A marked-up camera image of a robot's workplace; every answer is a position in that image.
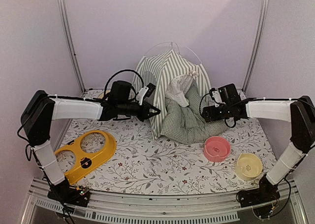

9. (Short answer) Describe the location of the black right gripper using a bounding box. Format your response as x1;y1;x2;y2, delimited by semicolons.
202;103;231;123

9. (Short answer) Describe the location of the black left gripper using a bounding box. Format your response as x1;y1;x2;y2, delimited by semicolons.
118;100;160;121

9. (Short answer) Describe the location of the green checkered cushion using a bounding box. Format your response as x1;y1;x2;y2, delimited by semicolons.
160;85;228;144

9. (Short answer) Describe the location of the pink pet bowl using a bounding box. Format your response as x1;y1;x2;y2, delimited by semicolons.
203;136;231;162

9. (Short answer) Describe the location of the green striped pet tent fabric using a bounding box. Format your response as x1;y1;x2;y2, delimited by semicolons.
132;49;211;139

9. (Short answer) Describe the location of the cream pet bowl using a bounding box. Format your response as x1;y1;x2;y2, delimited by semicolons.
235;153;263;181

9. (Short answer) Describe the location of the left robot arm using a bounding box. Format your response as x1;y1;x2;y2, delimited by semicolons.
17;81;160;201

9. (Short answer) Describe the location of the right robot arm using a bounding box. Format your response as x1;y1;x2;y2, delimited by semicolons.
200;84;315;202

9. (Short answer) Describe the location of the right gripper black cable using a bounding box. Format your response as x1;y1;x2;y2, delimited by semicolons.
199;91;247;128

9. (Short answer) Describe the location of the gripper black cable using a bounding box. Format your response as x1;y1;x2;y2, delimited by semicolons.
103;69;145;96
199;91;247;128

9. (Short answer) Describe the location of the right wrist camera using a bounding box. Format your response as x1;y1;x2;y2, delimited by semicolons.
209;88;222;107

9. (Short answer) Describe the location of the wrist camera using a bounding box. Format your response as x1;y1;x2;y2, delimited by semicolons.
209;88;222;107
136;83;156;105

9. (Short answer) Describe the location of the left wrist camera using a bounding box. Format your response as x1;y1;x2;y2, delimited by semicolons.
136;83;156;105

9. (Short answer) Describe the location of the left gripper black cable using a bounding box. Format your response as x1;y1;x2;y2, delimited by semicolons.
103;69;145;96

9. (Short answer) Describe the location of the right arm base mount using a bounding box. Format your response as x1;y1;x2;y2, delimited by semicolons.
236;175;280;207

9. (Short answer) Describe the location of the front aluminium rail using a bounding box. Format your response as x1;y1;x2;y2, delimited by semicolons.
21;179;308;224

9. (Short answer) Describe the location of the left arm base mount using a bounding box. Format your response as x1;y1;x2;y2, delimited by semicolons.
47;179;91;207

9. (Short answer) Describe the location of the right aluminium corner post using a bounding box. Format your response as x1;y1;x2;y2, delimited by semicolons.
242;0;269;93

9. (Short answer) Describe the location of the aluminium corner post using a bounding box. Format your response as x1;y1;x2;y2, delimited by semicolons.
242;0;269;93
57;0;86;93

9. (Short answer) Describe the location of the left aluminium corner post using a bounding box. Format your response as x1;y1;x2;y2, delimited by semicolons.
57;0;86;93

